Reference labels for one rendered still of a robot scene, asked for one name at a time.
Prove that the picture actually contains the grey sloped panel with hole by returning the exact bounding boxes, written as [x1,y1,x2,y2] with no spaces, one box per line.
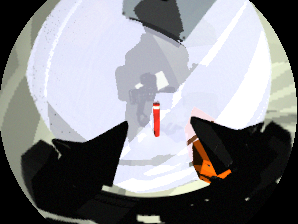
[121,0,217,41]

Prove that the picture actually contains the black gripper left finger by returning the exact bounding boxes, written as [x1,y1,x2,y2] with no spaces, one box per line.
[52,120,129,188]

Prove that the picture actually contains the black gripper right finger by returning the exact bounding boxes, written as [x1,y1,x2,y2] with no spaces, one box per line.
[190,116,263,176]

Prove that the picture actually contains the red cylindrical peg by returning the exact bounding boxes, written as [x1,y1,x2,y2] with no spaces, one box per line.
[153,103,160,137]

